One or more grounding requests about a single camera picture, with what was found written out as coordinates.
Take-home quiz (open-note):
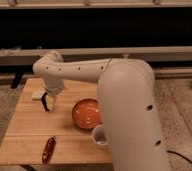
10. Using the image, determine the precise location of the black and white eraser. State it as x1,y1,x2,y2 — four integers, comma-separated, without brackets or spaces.
31,90,54,112

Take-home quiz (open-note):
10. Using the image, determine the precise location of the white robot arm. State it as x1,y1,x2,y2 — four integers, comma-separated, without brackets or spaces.
33,51,170,171

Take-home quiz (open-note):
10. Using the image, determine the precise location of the orange bowl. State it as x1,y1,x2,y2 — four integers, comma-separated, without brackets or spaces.
72,99,102,129

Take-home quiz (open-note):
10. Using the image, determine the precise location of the dark red sausage toy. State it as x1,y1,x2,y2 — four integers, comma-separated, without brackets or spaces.
42,137,56,164

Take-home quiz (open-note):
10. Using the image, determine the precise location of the white plastic cup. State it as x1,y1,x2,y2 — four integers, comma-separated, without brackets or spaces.
91,124,108,148

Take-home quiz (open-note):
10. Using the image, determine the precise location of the black cable on floor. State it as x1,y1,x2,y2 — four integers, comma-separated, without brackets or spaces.
166,150,192,171

